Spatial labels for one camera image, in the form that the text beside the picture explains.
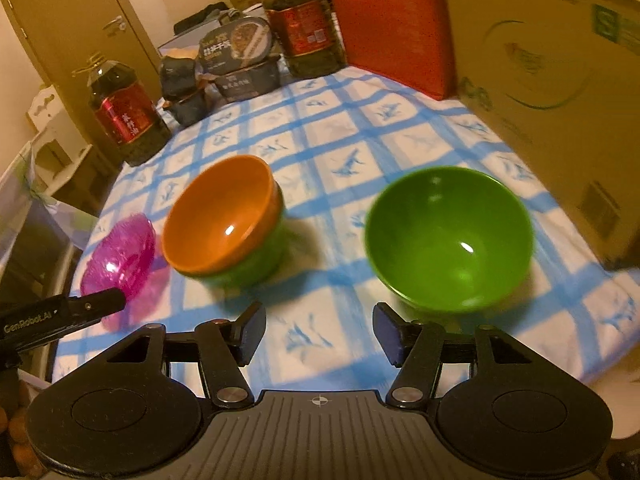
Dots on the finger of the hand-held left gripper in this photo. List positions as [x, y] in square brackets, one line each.
[97, 304]

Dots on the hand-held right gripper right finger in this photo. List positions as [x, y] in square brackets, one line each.
[387, 332]

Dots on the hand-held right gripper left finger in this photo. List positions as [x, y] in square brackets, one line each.
[250, 332]

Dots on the large pink glass dish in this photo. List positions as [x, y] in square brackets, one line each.
[142, 280]

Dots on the small pink glass dish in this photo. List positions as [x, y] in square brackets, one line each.
[117, 252]

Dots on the large green bowl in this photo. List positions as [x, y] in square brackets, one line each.
[255, 265]

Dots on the small pink plastic plate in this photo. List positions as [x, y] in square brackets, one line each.
[147, 255]

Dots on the small green bowl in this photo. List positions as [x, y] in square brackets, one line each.
[440, 260]

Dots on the orange bowl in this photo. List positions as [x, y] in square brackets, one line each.
[210, 220]

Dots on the dark small bowls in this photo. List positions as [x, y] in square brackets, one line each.
[190, 110]

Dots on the person's left hand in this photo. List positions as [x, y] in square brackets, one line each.
[15, 452]

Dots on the green checkered cloth cover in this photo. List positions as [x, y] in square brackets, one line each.
[75, 220]

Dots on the blue checkered tablecloth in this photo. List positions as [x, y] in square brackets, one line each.
[320, 185]

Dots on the dark oil bottle red label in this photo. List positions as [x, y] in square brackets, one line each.
[130, 120]

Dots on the white wooden shelf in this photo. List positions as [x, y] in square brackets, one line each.
[47, 110]

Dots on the tilted black plastic cup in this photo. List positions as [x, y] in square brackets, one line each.
[182, 77]

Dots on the black instant meal box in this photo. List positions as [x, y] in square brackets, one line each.
[250, 85]

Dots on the white and blue box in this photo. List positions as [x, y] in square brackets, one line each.
[187, 40]

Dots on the wooden door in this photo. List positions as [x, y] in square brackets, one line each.
[75, 20]

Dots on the black instant rice box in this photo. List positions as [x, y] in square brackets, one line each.
[240, 42]

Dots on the large cardboard box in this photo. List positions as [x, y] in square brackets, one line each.
[550, 85]

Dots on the red tote bag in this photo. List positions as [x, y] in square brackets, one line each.
[395, 25]

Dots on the green oil bottle red label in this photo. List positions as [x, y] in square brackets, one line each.
[305, 25]

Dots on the dark cloth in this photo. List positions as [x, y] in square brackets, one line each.
[210, 12]

